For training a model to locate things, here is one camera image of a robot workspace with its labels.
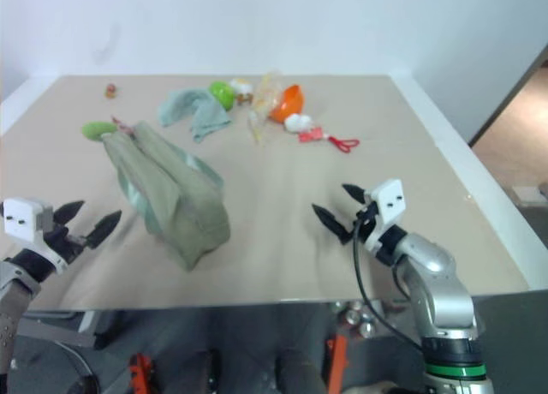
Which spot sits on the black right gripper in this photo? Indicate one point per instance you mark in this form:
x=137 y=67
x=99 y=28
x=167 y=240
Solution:
x=366 y=222

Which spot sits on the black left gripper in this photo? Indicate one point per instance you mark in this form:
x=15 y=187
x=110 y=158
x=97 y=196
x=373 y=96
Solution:
x=64 y=242

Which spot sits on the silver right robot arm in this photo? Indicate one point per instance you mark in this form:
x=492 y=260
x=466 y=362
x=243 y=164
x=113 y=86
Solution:
x=441 y=282

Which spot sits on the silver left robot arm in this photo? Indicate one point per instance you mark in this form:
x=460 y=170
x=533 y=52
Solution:
x=13 y=291

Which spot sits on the olive green cloth bag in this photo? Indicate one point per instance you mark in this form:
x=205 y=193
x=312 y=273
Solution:
x=171 y=192

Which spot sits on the red scissors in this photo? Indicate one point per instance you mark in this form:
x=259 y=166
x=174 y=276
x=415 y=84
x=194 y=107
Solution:
x=311 y=135

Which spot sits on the green oval plush toy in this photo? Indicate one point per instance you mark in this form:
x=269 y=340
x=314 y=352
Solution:
x=96 y=129

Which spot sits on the white plush toy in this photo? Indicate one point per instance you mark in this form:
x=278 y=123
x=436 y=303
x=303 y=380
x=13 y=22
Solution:
x=297 y=122

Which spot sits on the silver drink can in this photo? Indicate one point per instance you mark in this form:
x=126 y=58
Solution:
x=353 y=318
x=367 y=328

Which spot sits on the orange plastic bowl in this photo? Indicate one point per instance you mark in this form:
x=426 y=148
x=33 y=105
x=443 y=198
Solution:
x=289 y=103

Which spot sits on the small red toy figure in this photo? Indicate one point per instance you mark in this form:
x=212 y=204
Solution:
x=112 y=91

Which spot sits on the clear plastic bag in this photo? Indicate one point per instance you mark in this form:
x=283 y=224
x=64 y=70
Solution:
x=264 y=98

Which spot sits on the orange clamp tool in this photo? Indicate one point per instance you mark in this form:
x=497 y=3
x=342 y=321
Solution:
x=141 y=372
x=338 y=359

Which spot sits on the white and yellow toy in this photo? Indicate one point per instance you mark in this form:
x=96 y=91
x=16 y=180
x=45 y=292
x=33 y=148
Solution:
x=242 y=90

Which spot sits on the light teal cloth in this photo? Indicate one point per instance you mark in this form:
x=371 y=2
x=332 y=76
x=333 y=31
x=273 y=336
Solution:
x=201 y=111

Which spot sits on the green ball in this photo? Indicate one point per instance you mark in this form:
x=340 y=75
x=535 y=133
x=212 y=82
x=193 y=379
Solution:
x=222 y=95

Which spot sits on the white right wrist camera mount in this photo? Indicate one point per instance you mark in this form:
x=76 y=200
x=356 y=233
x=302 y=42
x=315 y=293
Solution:
x=389 y=205

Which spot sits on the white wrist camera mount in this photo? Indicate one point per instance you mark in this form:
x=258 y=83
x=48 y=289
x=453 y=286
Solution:
x=389 y=205
x=21 y=218

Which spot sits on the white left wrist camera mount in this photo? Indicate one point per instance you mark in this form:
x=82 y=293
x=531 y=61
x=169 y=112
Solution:
x=21 y=218

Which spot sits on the grey metal frame piece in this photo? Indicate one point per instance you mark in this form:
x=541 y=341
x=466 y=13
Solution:
x=55 y=327

